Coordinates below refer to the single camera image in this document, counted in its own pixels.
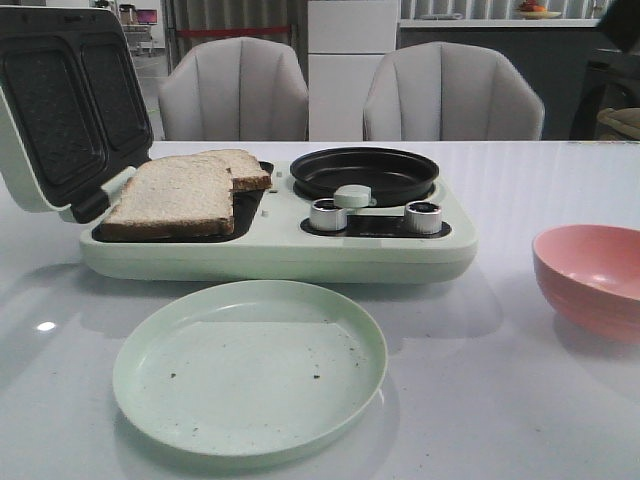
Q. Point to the bread slice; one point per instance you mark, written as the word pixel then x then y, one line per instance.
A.
pixel 246 171
pixel 173 197

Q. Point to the pink plastic bowl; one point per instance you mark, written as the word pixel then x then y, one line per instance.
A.
pixel 590 275

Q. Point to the green breakfast maker lid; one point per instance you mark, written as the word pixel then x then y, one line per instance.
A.
pixel 73 118

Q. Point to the green breakfast maker base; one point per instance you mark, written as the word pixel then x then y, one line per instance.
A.
pixel 273 239

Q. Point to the left silver control knob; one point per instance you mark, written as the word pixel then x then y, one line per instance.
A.
pixel 325 216

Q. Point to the silver control knob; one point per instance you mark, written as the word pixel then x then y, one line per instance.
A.
pixel 422 217
pixel 325 216

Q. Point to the black round frying pan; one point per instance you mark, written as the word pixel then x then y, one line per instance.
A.
pixel 395 177

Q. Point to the right silver control knob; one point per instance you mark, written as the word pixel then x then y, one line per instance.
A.
pixel 422 217

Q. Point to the light green round plate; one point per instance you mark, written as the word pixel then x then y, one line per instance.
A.
pixel 251 373

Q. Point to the left grey upholstered chair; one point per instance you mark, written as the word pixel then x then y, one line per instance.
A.
pixel 236 89

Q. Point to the grey upholstered chair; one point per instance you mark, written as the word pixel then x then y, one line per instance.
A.
pixel 236 89
pixel 442 91

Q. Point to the right grey upholstered chair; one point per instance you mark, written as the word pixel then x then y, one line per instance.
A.
pixel 442 91

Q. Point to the white refrigerator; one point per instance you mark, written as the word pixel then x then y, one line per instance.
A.
pixel 346 42

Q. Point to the fruit bowl on counter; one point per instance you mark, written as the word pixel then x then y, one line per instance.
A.
pixel 533 10

